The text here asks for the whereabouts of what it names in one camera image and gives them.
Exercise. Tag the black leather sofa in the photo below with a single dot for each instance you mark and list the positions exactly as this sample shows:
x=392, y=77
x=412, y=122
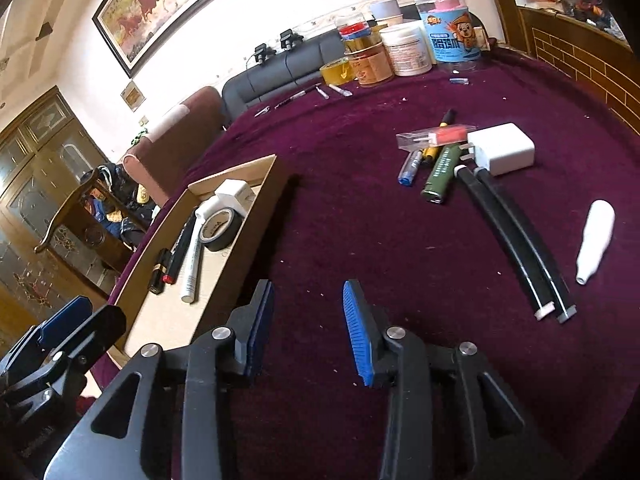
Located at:
x=270, y=80

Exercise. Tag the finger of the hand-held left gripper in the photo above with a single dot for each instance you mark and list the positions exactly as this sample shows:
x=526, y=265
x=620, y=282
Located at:
x=62, y=320
x=95, y=340

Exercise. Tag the cardboard box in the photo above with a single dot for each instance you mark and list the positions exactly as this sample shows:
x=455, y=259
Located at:
x=170, y=320

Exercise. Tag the wooden glass-door cabinet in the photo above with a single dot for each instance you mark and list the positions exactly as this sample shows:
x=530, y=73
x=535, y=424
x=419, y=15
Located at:
x=35, y=175

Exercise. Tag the clear plastic case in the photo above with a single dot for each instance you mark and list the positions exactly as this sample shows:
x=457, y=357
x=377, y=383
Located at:
x=430, y=137

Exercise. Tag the black tape roll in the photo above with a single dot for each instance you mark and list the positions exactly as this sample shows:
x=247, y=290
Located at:
x=212, y=242

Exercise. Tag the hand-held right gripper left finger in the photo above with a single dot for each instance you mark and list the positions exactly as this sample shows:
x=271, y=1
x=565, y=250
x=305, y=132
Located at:
x=260, y=325

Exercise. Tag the framed horse painting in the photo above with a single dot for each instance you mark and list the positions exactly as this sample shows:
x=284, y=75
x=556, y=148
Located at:
x=165, y=5

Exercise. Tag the short white pen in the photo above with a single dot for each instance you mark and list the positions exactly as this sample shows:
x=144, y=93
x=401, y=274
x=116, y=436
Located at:
x=323, y=93

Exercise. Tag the wooden brick-pattern counter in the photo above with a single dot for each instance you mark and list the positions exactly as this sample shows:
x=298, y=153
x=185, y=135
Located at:
x=575, y=50

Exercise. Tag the orange label jar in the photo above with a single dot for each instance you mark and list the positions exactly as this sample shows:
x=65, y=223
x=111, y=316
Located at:
x=372, y=67

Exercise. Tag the white paint marker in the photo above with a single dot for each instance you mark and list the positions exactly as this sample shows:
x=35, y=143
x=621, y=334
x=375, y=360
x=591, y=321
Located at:
x=192, y=270

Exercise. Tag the dark wooden chair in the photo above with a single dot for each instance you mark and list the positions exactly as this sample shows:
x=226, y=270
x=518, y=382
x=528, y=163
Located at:
x=75, y=210

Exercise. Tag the yellow and black pen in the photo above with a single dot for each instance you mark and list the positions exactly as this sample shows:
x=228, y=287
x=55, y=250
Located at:
x=448, y=117

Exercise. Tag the small white charger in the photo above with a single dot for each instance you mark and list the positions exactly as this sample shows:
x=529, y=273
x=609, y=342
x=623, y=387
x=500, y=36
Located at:
x=234, y=195

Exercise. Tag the small gold wall frame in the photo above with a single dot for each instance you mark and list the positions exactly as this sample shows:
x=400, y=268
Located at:
x=132, y=95

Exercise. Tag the clear jar with blue label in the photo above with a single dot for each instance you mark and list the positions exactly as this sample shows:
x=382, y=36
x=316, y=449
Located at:
x=450, y=35

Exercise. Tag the dark green marker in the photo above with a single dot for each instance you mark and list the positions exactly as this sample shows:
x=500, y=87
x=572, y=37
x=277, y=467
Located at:
x=442, y=175

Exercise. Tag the large white charger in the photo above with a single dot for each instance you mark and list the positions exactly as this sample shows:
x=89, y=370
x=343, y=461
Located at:
x=502, y=150

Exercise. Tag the blue clear pen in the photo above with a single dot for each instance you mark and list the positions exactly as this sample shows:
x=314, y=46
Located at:
x=410, y=170

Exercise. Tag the black lipstick with gold band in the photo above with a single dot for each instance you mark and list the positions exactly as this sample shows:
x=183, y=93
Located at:
x=159, y=272

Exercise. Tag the metal tweezers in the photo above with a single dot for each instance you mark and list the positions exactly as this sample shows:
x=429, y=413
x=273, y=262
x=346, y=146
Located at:
x=262, y=110

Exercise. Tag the long black marker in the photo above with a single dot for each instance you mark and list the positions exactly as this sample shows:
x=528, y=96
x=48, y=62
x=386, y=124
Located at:
x=505, y=230
x=540, y=245

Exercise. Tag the purple velvet tablecloth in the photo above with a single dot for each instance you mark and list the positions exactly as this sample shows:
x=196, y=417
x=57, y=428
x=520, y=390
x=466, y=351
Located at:
x=375, y=230

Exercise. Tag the grey cup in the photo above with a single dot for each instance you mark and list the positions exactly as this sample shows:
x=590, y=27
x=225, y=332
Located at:
x=385, y=10

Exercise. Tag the white plastic tub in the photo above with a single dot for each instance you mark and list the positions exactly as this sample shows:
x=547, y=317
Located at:
x=406, y=50

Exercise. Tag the black marker with red end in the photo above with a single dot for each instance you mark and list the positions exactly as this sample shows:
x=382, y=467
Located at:
x=180, y=250

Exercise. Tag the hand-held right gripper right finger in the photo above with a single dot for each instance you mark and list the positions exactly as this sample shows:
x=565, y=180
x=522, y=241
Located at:
x=357, y=335

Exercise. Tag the yellow tape roll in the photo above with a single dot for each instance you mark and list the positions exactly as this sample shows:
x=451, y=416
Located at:
x=336, y=72

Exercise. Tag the gold jar with red lid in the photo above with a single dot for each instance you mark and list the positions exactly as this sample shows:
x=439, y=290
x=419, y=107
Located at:
x=354, y=35

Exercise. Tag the long white pen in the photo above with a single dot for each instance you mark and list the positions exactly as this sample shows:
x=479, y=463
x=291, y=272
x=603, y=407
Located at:
x=340, y=91

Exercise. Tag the white cone-shaped bottle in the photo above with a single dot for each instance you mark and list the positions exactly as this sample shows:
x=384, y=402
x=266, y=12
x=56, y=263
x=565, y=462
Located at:
x=597, y=235

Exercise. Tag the brown armchair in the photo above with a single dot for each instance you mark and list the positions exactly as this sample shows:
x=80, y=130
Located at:
x=170, y=155

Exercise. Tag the black clamp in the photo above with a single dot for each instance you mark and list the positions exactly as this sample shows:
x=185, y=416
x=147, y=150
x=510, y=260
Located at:
x=290, y=40
x=264, y=53

